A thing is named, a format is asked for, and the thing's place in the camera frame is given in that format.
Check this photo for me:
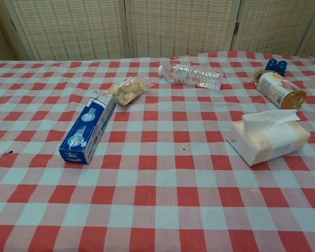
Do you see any red white checkered tablecloth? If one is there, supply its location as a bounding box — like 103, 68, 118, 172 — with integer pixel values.
0, 50, 315, 252

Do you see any white tissue pack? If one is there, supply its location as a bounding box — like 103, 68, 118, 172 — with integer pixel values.
226, 109, 311, 167

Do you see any clear bag of snacks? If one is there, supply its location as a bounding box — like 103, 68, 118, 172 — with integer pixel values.
103, 76, 152, 107

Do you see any clear plastic water bottle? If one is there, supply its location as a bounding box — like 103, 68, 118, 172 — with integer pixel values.
157, 63, 224, 91

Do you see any blue white milk carton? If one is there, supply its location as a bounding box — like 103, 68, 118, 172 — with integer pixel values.
58, 90, 117, 164

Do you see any woven folding screen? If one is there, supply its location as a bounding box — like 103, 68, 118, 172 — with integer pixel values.
0, 0, 315, 61

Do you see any white gold tin can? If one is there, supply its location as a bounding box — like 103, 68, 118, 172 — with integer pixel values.
253, 69, 307, 110

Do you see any blue plastic bottle pack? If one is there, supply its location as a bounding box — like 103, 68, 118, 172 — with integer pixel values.
265, 58, 289, 77

